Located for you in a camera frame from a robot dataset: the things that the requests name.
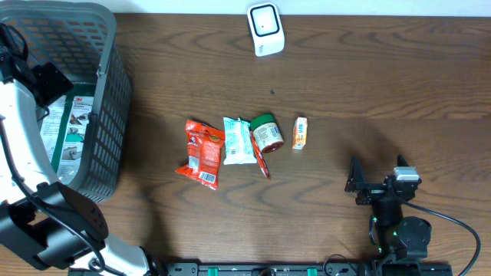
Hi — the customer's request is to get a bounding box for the green snack packet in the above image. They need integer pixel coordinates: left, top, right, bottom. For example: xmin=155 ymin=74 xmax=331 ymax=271
xmin=40 ymin=84 xmax=95 ymax=185

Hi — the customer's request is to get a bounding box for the small orange carton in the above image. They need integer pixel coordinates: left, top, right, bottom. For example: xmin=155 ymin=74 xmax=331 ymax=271
xmin=292 ymin=117 xmax=308 ymax=150

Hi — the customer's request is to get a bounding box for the red Nescafe stick sachet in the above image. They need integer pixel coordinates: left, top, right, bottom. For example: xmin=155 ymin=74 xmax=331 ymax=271
xmin=251 ymin=135 xmax=271 ymax=179

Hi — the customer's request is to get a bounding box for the green lid jar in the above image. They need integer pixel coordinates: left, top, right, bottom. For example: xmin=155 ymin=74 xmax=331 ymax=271
xmin=250 ymin=113 xmax=284 ymax=153

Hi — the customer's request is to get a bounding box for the pale green wipes packet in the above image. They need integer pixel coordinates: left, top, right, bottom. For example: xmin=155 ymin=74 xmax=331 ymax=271
xmin=223 ymin=117 xmax=257 ymax=165

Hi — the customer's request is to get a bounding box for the red snack packet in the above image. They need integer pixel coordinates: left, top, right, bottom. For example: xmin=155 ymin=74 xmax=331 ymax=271
xmin=176 ymin=120 xmax=226 ymax=190

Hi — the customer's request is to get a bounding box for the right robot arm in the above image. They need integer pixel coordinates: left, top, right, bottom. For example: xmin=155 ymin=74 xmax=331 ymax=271
xmin=344 ymin=155 xmax=431 ymax=275

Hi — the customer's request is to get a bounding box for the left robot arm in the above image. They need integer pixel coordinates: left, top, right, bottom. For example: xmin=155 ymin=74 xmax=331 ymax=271
xmin=1 ymin=24 xmax=167 ymax=275

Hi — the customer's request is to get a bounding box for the white barcode scanner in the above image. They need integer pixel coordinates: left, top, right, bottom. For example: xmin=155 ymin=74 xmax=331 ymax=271
xmin=246 ymin=2 xmax=285 ymax=57

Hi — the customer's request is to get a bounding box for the grey plastic shopping basket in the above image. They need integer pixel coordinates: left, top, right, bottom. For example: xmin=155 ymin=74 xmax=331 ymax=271
xmin=1 ymin=1 xmax=132 ymax=202

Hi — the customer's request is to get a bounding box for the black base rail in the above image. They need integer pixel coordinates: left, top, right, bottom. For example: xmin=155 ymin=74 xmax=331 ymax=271
xmin=155 ymin=260 xmax=453 ymax=276

